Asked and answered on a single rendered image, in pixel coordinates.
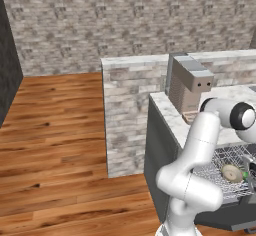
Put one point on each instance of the beige bowl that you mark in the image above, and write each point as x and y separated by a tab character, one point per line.
232	173

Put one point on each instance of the brown and grey coffee machine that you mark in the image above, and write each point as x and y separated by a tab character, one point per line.
186	80

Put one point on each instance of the green cup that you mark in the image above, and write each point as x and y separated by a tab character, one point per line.
245	174

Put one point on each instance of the dark grey dishwasher door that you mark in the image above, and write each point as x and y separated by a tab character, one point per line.
230	215

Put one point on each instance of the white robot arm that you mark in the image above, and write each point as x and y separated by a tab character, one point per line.
200	146

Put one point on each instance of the dark grey counter cabinet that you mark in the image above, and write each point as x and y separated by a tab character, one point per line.
160	160

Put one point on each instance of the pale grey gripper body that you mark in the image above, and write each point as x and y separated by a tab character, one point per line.
251	176

